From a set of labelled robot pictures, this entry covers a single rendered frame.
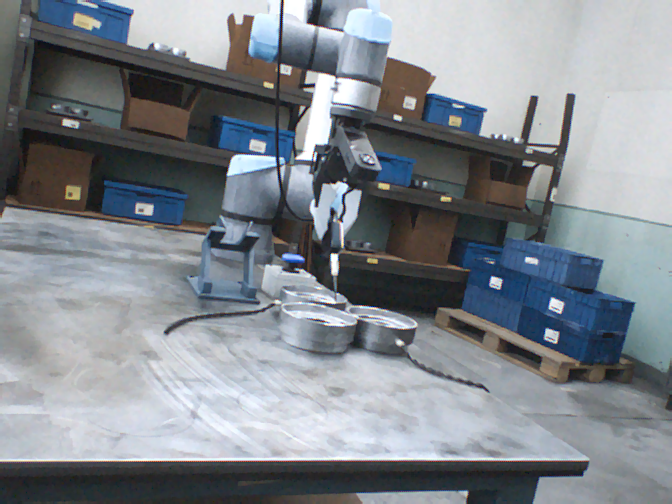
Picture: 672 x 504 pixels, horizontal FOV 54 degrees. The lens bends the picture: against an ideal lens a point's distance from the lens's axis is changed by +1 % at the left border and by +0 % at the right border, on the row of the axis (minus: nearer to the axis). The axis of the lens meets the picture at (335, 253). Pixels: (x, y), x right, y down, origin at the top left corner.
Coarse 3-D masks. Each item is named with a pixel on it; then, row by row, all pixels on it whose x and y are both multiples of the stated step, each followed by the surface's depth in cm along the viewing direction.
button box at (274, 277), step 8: (272, 272) 113; (280, 272) 111; (288, 272) 113; (296, 272) 114; (304, 272) 116; (264, 280) 116; (272, 280) 112; (280, 280) 111; (288, 280) 111; (296, 280) 112; (304, 280) 112; (312, 280) 113; (264, 288) 115; (272, 288) 112; (280, 288) 111; (272, 296) 111
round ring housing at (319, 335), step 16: (288, 304) 91; (304, 304) 93; (288, 320) 85; (304, 320) 84; (320, 320) 91; (336, 320) 92; (352, 320) 90; (288, 336) 86; (304, 336) 84; (320, 336) 84; (336, 336) 84; (352, 336) 87; (320, 352) 85; (336, 352) 86
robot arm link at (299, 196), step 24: (336, 0) 142; (360, 0) 143; (312, 24) 145; (336, 24) 143; (312, 120) 145; (312, 144) 144; (288, 192) 141; (312, 192) 142; (336, 192) 143; (288, 216) 145; (312, 216) 144; (336, 216) 145
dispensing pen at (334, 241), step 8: (328, 224) 106; (336, 224) 106; (328, 232) 106; (336, 232) 105; (328, 240) 105; (336, 240) 104; (328, 248) 104; (336, 248) 104; (328, 256) 107; (336, 256) 105; (336, 264) 104; (336, 272) 104; (336, 280) 104; (336, 288) 103; (336, 296) 103
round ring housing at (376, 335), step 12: (348, 312) 93; (360, 312) 99; (372, 312) 100; (384, 312) 100; (360, 324) 91; (372, 324) 90; (384, 324) 97; (408, 324) 97; (360, 336) 91; (372, 336) 90; (384, 336) 90; (396, 336) 90; (408, 336) 91; (372, 348) 91; (384, 348) 91; (396, 348) 91
